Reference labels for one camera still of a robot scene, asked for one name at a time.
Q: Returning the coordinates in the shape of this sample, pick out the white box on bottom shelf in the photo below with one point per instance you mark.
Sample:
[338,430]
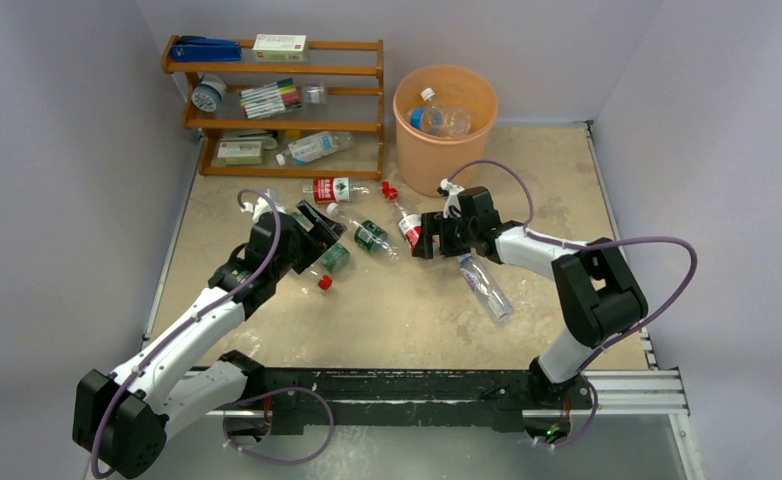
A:
[235,153]

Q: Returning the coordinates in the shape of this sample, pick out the small clear jar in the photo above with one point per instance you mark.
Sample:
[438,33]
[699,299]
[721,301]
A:
[315,94]

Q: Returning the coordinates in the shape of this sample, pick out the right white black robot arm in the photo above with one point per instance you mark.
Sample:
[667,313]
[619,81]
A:
[597,292]

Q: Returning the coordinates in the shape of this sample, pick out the clear bottle blue label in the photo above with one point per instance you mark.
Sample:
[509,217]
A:
[448,122]

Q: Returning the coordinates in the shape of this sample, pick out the orange plastic bin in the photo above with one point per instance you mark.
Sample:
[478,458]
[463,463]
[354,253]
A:
[424,160]

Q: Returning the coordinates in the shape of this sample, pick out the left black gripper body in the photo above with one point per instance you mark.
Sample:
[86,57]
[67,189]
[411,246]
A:
[298,256]

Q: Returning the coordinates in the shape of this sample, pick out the clear bottle purple label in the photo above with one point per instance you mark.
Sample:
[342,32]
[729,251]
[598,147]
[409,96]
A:
[485,288]

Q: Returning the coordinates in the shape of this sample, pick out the red label bottle near shelf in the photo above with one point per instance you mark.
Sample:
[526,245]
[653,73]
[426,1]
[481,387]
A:
[322,191]

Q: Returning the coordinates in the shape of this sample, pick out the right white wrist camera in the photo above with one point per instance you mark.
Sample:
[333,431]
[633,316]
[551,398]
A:
[450,192]

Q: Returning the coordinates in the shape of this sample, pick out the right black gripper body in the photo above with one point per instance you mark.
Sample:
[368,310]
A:
[446,232]

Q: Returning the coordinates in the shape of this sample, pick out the clear plastic bottle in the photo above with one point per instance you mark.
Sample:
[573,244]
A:
[431,99]

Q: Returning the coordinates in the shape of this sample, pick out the pack of coloured markers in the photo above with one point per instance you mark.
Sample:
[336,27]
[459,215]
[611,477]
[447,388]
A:
[269,100]

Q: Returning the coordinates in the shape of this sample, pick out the green tinted plastic bottle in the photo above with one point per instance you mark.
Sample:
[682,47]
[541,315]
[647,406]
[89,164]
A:
[335,258]

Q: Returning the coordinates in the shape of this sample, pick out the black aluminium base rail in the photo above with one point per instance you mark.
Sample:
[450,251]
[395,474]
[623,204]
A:
[502,400]

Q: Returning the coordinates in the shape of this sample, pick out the dark green label clear bottle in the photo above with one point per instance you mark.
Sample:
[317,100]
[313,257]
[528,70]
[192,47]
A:
[366,234]

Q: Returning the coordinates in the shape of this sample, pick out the wooden three-tier shelf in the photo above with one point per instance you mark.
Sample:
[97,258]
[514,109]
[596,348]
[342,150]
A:
[353,74]

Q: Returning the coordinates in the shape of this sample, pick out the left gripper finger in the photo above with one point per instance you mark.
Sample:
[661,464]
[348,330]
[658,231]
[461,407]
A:
[325,233]
[302,220]

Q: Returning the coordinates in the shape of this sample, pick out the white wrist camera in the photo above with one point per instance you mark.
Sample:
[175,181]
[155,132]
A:
[258,205]
[450,192]

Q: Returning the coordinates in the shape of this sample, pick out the blue white tape roll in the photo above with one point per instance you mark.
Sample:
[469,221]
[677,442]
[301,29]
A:
[209,93]

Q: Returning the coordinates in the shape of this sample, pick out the red label bottle red cap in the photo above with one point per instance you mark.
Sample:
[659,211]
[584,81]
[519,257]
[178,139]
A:
[408,222]

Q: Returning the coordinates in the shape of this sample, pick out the white green small box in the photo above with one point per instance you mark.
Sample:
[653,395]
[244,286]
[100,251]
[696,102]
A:
[280,48]

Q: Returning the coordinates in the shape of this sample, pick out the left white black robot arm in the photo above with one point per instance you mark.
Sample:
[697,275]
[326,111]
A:
[172,364]

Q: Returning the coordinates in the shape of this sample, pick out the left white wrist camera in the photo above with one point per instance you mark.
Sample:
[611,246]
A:
[258,205]

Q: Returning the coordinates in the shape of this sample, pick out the clear bottle on shelf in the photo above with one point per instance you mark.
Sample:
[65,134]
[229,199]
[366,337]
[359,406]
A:
[314,147]

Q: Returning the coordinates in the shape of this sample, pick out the red label bottle left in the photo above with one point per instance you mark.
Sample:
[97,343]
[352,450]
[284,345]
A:
[318,276]

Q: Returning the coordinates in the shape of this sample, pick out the blue stapler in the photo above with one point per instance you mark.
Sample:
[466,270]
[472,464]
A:
[197,49]

